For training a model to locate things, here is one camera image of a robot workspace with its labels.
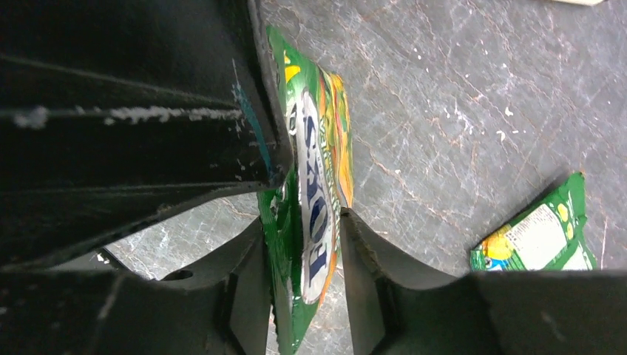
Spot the green Fox's candy bag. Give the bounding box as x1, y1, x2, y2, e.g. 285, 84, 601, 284
257, 27, 354, 354

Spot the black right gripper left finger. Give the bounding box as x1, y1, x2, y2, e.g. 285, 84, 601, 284
1, 220, 271, 354

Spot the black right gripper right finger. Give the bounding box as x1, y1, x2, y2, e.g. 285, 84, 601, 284
341, 209, 626, 354

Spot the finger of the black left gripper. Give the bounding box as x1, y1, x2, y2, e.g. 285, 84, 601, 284
1, 1, 293, 272

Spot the small green white candy bag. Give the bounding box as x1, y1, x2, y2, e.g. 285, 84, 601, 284
470, 172, 597, 271

